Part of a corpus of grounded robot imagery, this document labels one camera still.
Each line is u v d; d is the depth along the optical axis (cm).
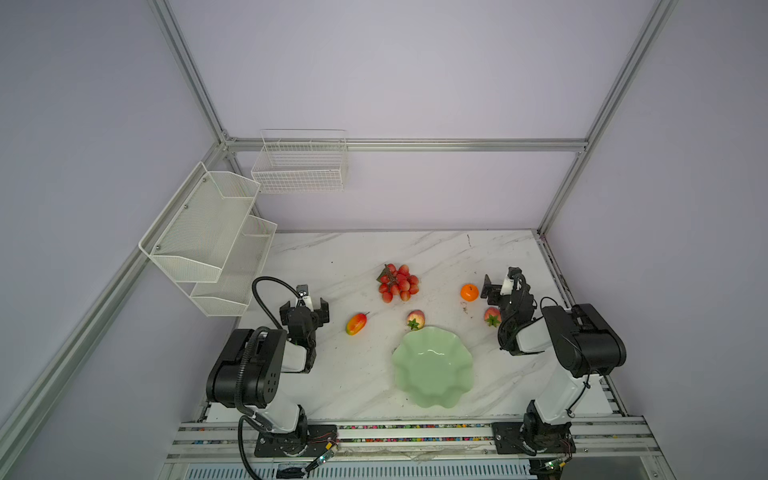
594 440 75
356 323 91
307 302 83
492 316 93
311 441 73
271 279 77
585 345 50
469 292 98
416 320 91
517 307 72
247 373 44
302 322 72
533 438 67
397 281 99
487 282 90
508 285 84
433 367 86
